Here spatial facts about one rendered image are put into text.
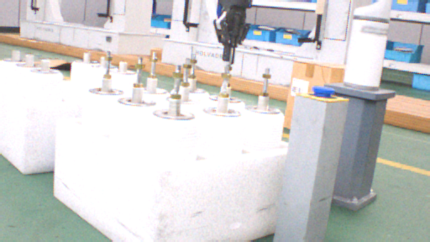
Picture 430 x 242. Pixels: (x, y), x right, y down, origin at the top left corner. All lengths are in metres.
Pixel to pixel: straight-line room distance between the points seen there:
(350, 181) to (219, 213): 0.47
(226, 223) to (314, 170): 0.20
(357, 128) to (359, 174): 0.12
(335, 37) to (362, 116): 1.79
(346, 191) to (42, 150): 0.78
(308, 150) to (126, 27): 3.42
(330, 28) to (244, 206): 2.18
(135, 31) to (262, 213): 3.38
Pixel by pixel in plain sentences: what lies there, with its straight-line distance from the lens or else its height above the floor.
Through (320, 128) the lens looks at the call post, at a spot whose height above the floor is 0.26.
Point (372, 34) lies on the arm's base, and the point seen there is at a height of 0.44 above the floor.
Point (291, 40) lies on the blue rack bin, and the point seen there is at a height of 0.31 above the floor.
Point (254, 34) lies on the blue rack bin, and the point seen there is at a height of 0.33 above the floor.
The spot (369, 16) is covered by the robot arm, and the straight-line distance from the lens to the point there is 1.27.
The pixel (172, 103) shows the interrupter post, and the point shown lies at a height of 0.27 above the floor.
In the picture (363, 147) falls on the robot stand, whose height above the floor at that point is 0.16.
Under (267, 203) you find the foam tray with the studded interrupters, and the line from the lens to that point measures 1.01.
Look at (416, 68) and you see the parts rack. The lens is 5.49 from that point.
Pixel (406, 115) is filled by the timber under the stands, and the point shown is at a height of 0.07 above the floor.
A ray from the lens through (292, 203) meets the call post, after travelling 0.91.
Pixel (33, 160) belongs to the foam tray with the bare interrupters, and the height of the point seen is 0.04.
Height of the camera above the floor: 0.42
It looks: 12 degrees down
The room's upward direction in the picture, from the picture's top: 6 degrees clockwise
